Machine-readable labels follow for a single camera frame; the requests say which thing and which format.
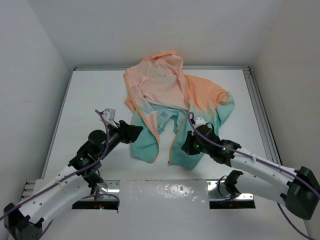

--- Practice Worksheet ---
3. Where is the metal base plate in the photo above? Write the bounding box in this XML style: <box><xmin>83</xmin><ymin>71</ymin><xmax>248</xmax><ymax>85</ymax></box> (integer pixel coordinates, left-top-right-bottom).
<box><xmin>72</xmin><ymin>176</ymin><xmax>256</xmax><ymax>210</ymax></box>

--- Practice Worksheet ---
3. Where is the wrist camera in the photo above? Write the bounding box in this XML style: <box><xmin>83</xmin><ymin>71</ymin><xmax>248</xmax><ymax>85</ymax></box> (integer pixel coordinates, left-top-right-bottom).
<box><xmin>100</xmin><ymin>108</ymin><xmax>116</xmax><ymax>126</ymax></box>
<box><xmin>191</xmin><ymin>117</ymin><xmax>206</xmax><ymax>129</ymax></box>

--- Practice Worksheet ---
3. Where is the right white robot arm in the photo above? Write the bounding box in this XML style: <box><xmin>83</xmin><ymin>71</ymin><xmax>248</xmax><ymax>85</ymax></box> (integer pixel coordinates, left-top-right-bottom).
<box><xmin>181</xmin><ymin>124</ymin><xmax>320</xmax><ymax>220</ymax></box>

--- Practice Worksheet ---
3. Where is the purple cable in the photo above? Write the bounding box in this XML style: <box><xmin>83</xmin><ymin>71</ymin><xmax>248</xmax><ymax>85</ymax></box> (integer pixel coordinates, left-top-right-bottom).
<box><xmin>0</xmin><ymin>109</ymin><xmax>121</xmax><ymax>223</ymax></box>
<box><xmin>187</xmin><ymin>111</ymin><xmax>316</xmax><ymax>240</ymax></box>

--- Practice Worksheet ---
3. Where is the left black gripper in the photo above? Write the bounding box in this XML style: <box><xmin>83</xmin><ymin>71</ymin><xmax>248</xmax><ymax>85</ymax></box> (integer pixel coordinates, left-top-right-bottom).
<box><xmin>98</xmin><ymin>119</ymin><xmax>142</xmax><ymax>159</ymax></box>

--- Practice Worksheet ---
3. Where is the orange and teal jacket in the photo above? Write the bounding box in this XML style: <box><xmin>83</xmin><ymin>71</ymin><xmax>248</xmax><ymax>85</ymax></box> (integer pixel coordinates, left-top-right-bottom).
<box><xmin>123</xmin><ymin>51</ymin><xmax>235</xmax><ymax>170</ymax></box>

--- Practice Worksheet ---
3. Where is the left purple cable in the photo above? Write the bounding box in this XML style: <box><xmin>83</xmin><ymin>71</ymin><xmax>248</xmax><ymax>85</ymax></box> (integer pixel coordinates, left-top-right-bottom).
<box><xmin>0</xmin><ymin>109</ymin><xmax>121</xmax><ymax>223</ymax></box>

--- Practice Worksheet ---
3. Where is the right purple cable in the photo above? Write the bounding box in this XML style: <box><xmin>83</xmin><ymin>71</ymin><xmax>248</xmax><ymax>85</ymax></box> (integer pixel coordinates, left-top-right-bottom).
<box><xmin>187</xmin><ymin>111</ymin><xmax>316</xmax><ymax>240</ymax></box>

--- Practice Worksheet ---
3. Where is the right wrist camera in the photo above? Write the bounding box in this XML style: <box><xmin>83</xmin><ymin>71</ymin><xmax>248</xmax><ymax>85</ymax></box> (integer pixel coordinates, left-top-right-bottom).
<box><xmin>191</xmin><ymin>117</ymin><xmax>206</xmax><ymax>129</ymax></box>

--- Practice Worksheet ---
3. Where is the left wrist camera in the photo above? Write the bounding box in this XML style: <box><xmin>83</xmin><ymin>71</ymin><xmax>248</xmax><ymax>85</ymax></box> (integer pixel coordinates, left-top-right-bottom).
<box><xmin>100</xmin><ymin>108</ymin><xmax>116</xmax><ymax>126</ymax></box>

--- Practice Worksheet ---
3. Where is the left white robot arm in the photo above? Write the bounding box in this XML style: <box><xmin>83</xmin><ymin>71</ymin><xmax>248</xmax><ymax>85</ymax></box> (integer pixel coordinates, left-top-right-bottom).
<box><xmin>0</xmin><ymin>120</ymin><xmax>143</xmax><ymax>240</ymax></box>

